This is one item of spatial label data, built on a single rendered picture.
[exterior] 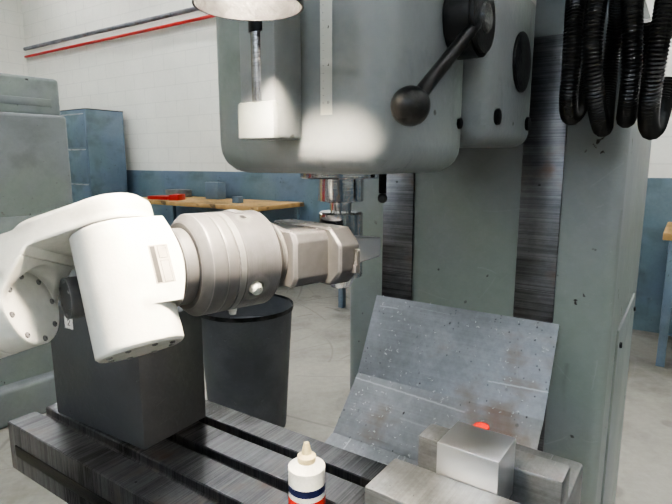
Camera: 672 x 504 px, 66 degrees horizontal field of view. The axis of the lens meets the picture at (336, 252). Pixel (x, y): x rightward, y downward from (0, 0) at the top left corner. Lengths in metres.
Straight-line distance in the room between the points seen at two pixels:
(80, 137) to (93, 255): 7.43
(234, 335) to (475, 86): 1.98
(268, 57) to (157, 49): 7.25
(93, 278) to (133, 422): 0.45
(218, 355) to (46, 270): 2.06
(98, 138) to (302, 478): 7.36
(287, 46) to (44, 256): 0.26
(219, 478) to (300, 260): 0.37
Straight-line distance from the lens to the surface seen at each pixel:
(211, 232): 0.43
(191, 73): 7.16
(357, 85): 0.44
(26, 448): 0.98
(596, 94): 0.67
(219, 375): 2.56
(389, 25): 0.45
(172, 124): 7.40
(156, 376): 0.81
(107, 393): 0.86
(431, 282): 0.93
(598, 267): 0.85
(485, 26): 0.55
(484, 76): 0.61
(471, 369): 0.89
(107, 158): 7.86
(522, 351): 0.88
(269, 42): 0.45
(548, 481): 0.58
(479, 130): 0.60
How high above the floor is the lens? 1.32
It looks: 10 degrees down
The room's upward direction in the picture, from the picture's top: straight up
